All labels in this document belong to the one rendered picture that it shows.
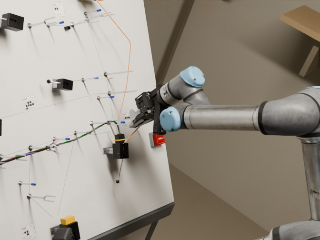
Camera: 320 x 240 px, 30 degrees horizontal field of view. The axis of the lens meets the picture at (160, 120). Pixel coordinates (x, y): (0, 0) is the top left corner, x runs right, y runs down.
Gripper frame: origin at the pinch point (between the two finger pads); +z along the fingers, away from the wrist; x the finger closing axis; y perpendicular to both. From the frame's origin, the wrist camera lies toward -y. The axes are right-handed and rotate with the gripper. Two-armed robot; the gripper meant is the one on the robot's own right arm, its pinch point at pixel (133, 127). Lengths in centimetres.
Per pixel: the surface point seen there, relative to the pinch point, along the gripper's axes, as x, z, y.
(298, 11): -118, -24, 50
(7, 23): 50, -12, 31
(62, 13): 22.3, -7.6, 41.3
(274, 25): -152, 8, 66
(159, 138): -21.2, 8.5, -1.3
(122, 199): -3.2, 21.0, -20.1
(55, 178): 27.4, 16.5, -10.4
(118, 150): 5.3, 5.7, -6.3
